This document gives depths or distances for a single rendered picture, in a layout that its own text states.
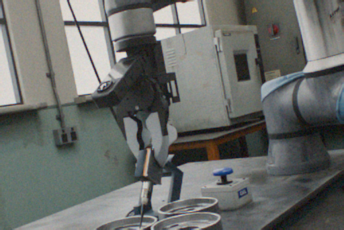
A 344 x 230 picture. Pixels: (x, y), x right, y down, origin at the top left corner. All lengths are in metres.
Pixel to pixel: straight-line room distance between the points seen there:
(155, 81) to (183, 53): 2.39
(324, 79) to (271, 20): 3.64
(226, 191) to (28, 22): 2.09
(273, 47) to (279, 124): 3.54
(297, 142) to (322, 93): 0.15
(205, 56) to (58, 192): 1.21
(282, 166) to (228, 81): 1.85
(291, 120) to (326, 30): 0.22
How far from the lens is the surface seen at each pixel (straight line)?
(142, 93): 0.79
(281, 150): 1.23
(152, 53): 0.84
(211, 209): 0.83
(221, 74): 3.06
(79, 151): 2.93
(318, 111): 1.16
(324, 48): 1.14
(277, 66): 4.73
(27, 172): 2.66
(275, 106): 1.23
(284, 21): 4.71
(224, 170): 0.97
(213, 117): 3.09
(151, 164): 0.80
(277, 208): 0.93
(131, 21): 0.80
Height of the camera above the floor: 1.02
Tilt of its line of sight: 3 degrees down
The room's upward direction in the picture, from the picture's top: 11 degrees counter-clockwise
